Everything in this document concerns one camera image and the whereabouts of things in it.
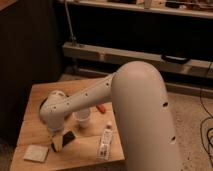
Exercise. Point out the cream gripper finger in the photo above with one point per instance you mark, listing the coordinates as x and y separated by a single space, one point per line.
57 140

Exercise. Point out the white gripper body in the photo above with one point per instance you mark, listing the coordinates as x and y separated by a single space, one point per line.
55 129

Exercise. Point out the black eraser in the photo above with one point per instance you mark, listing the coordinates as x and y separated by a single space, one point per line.
67 138

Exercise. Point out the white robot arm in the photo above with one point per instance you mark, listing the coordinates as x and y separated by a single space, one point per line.
140 103

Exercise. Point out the green ceramic bowl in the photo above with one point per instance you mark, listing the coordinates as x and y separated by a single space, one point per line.
42 103

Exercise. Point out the clear plastic cup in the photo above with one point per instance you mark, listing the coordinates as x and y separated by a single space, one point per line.
82 117

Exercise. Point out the white square sponge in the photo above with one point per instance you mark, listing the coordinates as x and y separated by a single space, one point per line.
36 153

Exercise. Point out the wooden table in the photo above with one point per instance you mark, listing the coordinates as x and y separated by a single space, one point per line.
80 154

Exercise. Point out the white tube with label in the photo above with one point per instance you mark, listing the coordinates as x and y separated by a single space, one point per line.
105 142

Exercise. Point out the orange carrot toy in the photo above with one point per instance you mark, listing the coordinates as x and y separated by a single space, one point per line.
101 108

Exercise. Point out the metal pole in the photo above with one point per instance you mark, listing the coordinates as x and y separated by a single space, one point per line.
72 37

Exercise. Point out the black object on shelf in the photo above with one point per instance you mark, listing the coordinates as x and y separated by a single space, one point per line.
177 60

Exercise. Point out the upper wooden shelf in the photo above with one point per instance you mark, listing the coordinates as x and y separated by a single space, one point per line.
141 8

